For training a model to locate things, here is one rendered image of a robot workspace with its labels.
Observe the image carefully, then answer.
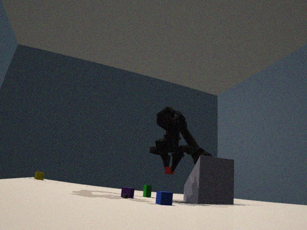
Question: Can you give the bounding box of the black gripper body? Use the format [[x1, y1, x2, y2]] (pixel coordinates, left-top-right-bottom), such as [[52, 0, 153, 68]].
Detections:
[[149, 132, 195, 155]]

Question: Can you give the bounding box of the purple cube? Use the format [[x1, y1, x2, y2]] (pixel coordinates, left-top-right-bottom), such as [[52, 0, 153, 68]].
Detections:
[[121, 187, 134, 198]]

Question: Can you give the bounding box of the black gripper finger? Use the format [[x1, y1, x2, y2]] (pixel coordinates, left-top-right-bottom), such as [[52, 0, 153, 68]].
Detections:
[[158, 153, 171, 167], [171, 153, 184, 172]]

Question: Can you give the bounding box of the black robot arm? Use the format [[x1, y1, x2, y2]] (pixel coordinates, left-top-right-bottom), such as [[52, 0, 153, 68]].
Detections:
[[155, 106, 212, 164]]

